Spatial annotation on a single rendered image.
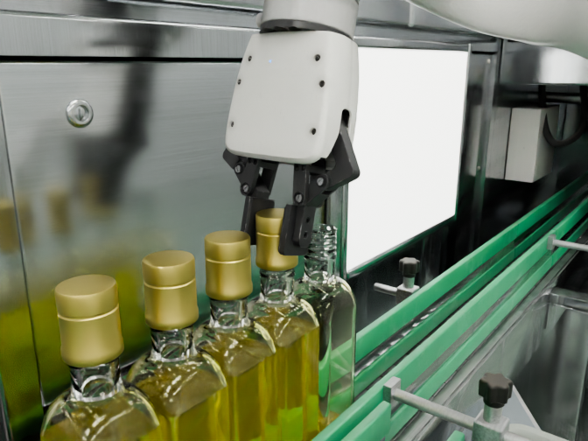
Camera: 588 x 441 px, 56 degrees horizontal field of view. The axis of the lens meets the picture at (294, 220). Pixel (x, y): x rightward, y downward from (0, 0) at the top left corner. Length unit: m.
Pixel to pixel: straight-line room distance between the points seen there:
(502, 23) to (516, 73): 0.84
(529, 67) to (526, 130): 0.19
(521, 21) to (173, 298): 0.35
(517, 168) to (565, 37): 1.04
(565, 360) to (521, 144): 0.53
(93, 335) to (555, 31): 0.38
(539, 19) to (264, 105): 0.22
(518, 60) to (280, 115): 0.98
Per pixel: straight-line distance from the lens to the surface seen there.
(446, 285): 0.92
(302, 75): 0.42
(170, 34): 0.52
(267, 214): 0.44
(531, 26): 0.50
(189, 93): 0.54
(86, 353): 0.34
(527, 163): 1.49
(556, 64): 1.34
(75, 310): 0.33
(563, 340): 1.46
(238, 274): 0.41
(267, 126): 0.43
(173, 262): 0.36
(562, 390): 1.52
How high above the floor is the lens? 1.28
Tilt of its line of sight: 16 degrees down
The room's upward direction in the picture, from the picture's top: straight up
